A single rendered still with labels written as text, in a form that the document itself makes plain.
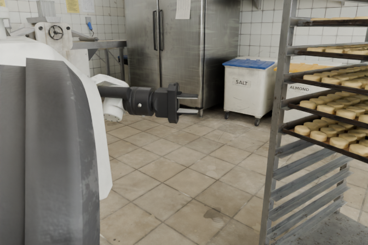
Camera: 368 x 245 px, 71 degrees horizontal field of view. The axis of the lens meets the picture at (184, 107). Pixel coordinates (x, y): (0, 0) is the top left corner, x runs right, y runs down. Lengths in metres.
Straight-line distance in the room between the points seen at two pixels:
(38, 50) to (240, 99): 3.07
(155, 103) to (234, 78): 2.49
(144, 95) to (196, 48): 2.43
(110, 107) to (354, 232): 1.34
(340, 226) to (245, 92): 1.92
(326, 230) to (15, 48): 1.55
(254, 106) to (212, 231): 1.85
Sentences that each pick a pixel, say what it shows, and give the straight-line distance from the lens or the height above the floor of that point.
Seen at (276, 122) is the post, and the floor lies 0.80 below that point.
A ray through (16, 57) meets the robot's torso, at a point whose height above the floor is 1.10.
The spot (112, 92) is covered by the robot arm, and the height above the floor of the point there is 0.94.
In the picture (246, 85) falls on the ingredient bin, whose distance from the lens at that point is 3.15.
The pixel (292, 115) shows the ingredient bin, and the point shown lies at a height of 0.23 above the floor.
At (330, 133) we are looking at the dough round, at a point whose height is 0.79.
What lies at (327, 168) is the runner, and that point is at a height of 0.50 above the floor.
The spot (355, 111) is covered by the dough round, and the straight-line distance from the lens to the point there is 0.95.
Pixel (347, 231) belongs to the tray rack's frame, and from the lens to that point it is 1.66.
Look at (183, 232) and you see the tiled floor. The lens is 1.66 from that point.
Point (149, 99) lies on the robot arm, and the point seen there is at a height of 0.92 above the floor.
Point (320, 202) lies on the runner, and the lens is 1.49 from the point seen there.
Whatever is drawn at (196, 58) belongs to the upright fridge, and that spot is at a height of 0.78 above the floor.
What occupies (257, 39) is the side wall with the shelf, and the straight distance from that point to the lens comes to 3.77.
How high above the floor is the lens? 1.12
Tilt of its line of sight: 17 degrees down
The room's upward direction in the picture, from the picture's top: straight up
